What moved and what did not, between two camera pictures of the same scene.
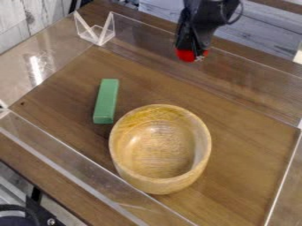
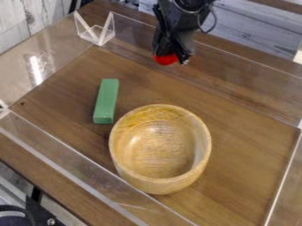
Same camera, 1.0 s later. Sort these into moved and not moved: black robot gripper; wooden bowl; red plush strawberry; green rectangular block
Moved: black robot gripper; red plush strawberry
Not moved: wooden bowl; green rectangular block
